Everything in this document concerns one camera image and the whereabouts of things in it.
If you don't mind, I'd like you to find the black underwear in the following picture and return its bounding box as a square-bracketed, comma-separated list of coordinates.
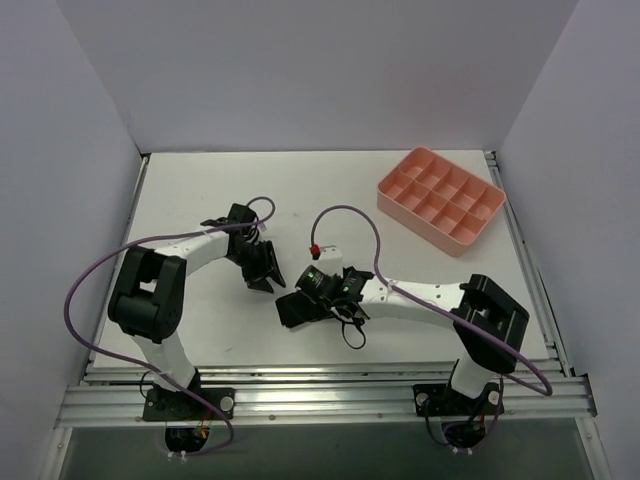
[275, 291, 332, 329]

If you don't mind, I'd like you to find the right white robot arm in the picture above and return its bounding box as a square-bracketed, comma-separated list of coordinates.
[294, 265, 530, 413]

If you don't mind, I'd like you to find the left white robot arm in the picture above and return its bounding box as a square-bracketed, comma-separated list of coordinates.
[107, 200, 286, 419]

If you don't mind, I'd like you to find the pink compartment tray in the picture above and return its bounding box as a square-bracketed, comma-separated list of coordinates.
[377, 147, 506, 257]

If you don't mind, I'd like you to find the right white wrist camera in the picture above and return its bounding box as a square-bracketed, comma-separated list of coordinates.
[310, 244, 343, 276]

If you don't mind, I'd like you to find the thin black wire loop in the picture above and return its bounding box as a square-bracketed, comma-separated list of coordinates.
[334, 309, 371, 351]

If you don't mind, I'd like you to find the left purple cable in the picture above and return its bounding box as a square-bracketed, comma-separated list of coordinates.
[64, 196, 277, 459]

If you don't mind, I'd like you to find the purple cable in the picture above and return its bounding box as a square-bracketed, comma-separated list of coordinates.
[309, 204, 553, 397]
[64, 196, 277, 459]

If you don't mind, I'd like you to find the aluminium mounting rail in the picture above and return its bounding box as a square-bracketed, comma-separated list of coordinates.
[56, 361, 597, 428]

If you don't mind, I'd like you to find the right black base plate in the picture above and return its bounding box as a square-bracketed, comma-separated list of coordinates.
[412, 382, 504, 418]

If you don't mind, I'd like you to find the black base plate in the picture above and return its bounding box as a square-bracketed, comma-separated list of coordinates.
[412, 382, 504, 418]
[142, 386, 236, 422]

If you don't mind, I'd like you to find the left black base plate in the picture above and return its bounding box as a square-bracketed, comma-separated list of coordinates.
[142, 386, 236, 422]

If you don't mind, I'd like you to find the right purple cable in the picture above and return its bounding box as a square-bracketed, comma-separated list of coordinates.
[309, 204, 553, 397]

